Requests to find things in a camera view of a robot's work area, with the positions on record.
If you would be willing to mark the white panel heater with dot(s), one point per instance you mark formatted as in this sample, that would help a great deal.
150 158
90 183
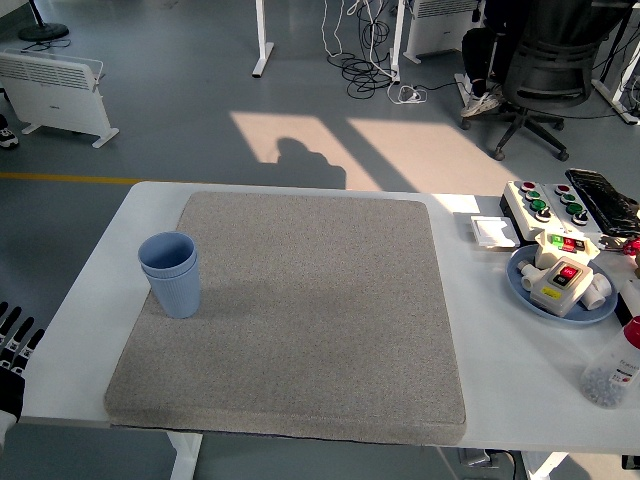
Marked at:
440 25
50 95

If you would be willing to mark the white pipe fitting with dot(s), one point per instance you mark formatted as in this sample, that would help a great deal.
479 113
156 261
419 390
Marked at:
599 292
529 275

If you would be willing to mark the white table leg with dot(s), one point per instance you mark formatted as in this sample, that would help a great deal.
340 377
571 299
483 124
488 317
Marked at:
184 457
545 467

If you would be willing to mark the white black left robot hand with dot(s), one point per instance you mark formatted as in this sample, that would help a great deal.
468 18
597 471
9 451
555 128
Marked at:
11 390

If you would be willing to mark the grey foot pedal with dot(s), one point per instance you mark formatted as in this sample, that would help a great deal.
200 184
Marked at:
475 457

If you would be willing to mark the seated person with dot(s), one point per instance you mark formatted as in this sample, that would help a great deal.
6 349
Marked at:
475 50

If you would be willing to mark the red valve handwheel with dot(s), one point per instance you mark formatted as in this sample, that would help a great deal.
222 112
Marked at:
632 246

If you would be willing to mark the clear bottle red cap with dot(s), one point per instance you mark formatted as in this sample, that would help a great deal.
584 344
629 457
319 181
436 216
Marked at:
615 370

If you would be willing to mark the black fan stand base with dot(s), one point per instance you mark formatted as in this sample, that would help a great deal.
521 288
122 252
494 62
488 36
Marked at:
44 32

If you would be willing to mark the white desk leg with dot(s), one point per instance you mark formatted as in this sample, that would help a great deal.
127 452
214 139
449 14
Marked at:
395 40
610 92
262 50

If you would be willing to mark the white switch box red button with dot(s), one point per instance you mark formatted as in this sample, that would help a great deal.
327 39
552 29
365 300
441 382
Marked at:
557 287

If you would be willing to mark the grey mesh office chair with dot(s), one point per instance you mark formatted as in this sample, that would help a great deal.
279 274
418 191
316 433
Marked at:
550 60

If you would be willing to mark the blue ribbed cup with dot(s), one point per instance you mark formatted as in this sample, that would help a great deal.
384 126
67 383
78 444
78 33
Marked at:
167 252
177 297

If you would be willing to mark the white box green red labels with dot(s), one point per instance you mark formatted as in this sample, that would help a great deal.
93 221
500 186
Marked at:
567 245

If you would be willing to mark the blue plate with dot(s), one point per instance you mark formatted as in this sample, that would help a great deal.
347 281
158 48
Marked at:
517 295

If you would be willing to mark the grey-brown foam mat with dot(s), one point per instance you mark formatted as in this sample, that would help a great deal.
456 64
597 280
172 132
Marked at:
310 320

